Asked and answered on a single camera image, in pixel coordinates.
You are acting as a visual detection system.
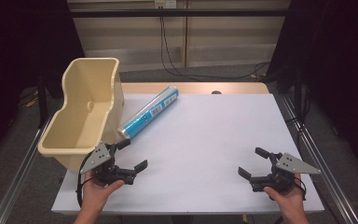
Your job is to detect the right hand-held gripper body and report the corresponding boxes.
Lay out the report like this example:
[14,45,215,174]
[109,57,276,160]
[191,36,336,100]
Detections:
[249,151,323,194]

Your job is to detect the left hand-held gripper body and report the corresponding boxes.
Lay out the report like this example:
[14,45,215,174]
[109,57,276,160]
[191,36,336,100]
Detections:
[79,142,137,187]

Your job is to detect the blue and white roll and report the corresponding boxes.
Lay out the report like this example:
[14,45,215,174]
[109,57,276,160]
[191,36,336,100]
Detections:
[117,84,180,140]

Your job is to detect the cream plastic bin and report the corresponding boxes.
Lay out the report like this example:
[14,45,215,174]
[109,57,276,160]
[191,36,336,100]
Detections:
[37,57,126,173]

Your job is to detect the person's right hand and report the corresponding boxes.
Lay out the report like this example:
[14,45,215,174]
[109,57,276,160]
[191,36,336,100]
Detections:
[262,173,308,217]

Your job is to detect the person's left hand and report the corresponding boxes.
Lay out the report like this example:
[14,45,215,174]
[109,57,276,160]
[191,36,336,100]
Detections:
[81,170,126,217]

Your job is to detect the white table mat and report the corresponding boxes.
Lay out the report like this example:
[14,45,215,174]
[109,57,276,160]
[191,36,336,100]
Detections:
[51,92,324,216]

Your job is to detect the yellow floor tape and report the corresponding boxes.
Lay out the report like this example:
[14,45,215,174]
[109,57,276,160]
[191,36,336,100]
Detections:
[24,96,40,108]

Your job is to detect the black curtain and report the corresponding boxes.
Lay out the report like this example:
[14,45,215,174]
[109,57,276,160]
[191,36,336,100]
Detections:
[0,0,86,167]
[266,0,358,179]

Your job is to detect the black horizontal bar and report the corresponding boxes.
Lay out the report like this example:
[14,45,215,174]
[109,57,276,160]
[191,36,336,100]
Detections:
[69,8,290,19]

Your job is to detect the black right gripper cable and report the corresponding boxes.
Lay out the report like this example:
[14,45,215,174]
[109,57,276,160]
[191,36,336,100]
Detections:
[293,177,308,201]

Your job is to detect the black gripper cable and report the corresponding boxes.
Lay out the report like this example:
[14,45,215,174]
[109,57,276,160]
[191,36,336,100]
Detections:
[76,150,96,209]
[293,177,308,201]

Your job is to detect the aluminium frame rail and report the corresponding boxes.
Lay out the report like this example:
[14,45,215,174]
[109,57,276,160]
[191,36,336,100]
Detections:
[280,94,358,224]
[0,118,53,224]

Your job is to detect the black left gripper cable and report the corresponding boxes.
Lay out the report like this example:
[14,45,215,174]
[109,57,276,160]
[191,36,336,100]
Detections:
[76,150,96,209]

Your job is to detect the black floor cable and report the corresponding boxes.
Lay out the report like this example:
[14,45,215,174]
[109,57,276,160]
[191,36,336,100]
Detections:
[158,15,271,80]

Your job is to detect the white wall socket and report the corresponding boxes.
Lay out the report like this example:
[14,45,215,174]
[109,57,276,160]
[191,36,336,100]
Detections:
[154,0,177,9]

